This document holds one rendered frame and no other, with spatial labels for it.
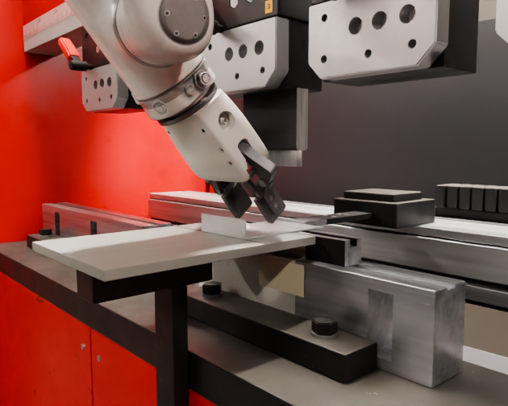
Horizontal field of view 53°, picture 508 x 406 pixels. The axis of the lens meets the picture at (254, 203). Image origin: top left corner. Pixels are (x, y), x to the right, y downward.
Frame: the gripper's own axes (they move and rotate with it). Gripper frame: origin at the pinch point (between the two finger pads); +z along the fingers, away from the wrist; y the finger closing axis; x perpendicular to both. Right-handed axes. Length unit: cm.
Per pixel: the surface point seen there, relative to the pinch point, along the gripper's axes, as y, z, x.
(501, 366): 52, 204, -94
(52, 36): 67, -23, -20
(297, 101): -3.7, -7.1, -10.9
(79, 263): -2.7, -12.2, 20.3
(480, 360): 61, 204, -93
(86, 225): 55, 8, 5
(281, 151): -0.3, -2.0, -7.5
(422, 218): -5.4, 22.3, -20.4
